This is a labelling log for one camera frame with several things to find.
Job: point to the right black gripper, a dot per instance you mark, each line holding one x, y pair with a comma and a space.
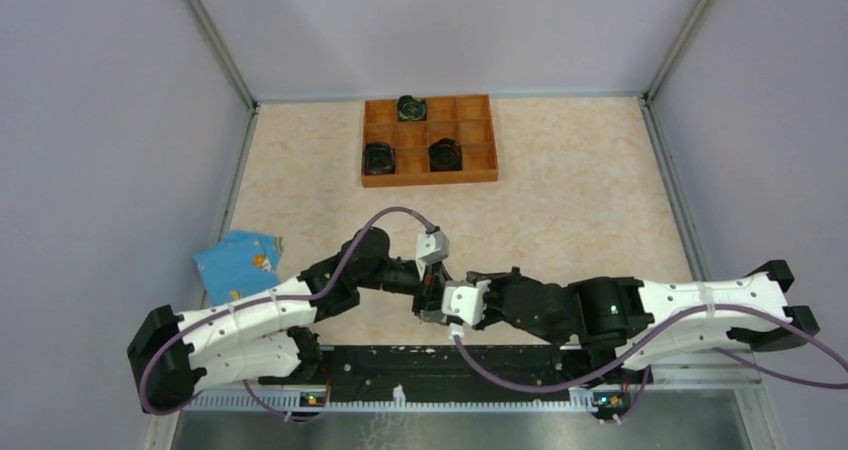
497, 281

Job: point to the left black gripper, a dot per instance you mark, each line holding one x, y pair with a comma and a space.
431, 294

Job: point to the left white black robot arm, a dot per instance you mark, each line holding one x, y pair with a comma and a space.
174, 356

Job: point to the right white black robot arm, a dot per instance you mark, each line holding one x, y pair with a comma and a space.
641, 320

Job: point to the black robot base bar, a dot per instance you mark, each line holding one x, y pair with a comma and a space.
439, 374

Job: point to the black round part centre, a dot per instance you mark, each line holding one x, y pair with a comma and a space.
445, 155

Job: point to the black round part left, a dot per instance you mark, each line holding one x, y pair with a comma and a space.
379, 158

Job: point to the orange compartment tray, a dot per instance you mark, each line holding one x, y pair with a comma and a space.
465, 118

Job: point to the black green round part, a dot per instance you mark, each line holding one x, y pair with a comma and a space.
411, 109

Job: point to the blue patterned cloth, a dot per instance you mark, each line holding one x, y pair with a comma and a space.
241, 264

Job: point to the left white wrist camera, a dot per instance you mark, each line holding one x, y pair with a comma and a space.
432, 247

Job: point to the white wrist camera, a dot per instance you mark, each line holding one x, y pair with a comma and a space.
465, 300
432, 247

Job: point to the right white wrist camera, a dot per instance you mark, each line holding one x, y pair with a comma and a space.
465, 300

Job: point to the white slotted cable duct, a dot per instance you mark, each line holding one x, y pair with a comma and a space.
237, 399

